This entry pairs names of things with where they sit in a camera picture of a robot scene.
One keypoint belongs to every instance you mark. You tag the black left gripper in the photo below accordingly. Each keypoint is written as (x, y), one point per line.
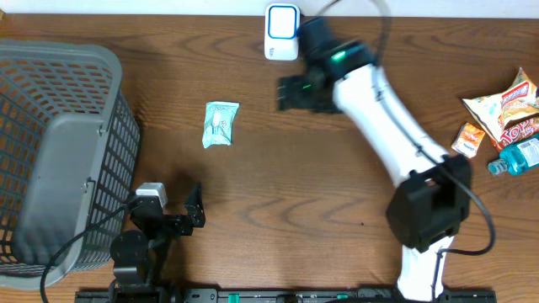
(194, 209)

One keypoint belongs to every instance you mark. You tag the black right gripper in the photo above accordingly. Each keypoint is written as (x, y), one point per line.
(291, 99)

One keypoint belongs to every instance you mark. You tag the teal snack packet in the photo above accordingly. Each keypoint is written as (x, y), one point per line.
(219, 116)

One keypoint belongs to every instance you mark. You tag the small orange candy box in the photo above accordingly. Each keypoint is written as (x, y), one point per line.
(468, 140)

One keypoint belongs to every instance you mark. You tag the blue mouthwash bottle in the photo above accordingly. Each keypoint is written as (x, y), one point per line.
(517, 158)

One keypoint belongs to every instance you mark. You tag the orange Toppo snack box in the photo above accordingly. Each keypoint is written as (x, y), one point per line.
(516, 133)

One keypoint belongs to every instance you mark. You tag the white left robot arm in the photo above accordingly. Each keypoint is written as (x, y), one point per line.
(139, 255)

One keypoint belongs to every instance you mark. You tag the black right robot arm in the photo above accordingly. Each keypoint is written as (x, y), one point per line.
(427, 207)

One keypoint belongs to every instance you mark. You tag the grey plastic shopping basket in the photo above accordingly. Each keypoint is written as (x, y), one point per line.
(69, 145)

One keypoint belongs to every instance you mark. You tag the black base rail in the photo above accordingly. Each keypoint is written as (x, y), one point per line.
(365, 294)

